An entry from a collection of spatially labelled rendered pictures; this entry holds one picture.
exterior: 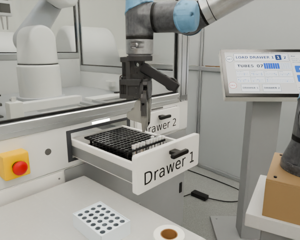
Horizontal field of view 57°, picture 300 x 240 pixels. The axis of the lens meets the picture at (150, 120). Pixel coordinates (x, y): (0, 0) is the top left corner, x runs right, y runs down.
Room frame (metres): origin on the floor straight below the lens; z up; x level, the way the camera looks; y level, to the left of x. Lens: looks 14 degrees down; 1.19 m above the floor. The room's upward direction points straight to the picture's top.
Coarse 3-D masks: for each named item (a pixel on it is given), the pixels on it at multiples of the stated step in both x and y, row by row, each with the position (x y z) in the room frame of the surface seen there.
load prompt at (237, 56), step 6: (234, 54) 1.58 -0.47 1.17; (240, 54) 1.58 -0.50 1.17; (246, 54) 1.58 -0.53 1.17; (252, 54) 1.58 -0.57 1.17; (258, 54) 1.58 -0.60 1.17; (264, 54) 1.58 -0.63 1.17; (270, 54) 1.58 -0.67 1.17; (276, 54) 1.57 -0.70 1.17; (282, 54) 1.57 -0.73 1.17; (234, 60) 1.55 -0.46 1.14; (240, 60) 1.55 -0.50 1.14; (246, 60) 1.55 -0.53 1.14; (252, 60) 1.55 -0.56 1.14; (258, 60) 1.55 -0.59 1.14; (264, 60) 1.55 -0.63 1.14; (270, 60) 1.55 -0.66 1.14; (276, 60) 1.55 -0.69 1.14; (282, 60) 1.55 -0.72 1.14; (288, 60) 1.54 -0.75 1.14
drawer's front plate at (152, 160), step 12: (168, 144) 0.76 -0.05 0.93; (180, 144) 0.80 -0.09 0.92; (192, 144) 0.85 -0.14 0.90; (132, 156) 0.68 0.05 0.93; (144, 156) 0.69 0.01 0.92; (156, 156) 0.72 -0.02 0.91; (168, 156) 0.76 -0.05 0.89; (192, 156) 0.85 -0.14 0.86; (132, 168) 0.67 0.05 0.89; (144, 168) 0.68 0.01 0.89; (156, 168) 0.72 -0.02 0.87; (168, 168) 0.76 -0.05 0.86; (180, 168) 0.80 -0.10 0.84; (132, 180) 0.67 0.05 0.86; (156, 180) 0.72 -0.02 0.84
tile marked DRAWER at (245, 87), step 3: (243, 84) 1.45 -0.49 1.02; (246, 84) 1.45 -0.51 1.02; (249, 84) 1.45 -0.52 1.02; (252, 84) 1.45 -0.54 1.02; (255, 84) 1.45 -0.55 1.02; (258, 84) 1.45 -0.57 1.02; (243, 87) 1.44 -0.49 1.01; (246, 87) 1.44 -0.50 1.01; (249, 87) 1.44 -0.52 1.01; (252, 87) 1.44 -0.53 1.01; (255, 87) 1.44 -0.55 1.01; (258, 87) 1.44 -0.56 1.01; (243, 90) 1.43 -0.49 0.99; (246, 90) 1.43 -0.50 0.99; (249, 90) 1.43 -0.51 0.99; (252, 90) 1.43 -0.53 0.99; (255, 90) 1.43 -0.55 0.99; (258, 90) 1.43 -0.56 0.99
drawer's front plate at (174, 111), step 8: (152, 112) 1.19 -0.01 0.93; (160, 112) 1.22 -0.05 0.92; (168, 112) 1.26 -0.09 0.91; (176, 112) 1.30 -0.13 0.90; (152, 120) 1.18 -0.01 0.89; (160, 120) 1.22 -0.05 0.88; (168, 120) 1.26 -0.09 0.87; (176, 120) 1.31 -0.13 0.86; (136, 128) 1.12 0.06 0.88; (152, 128) 1.18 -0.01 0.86; (168, 128) 1.26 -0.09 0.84; (176, 128) 1.31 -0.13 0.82
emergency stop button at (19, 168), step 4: (16, 164) 0.70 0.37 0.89; (20, 164) 0.71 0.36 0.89; (24, 164) 0.72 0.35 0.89; (12, 168) 0.70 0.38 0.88; (16, 168) 0.70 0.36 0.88; (20, 168) 0.71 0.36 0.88; (24, 168) 0.71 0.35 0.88; (16, 172) 0.70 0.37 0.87; (20, 172) 0.71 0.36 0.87; (24, 172) 0.72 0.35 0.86
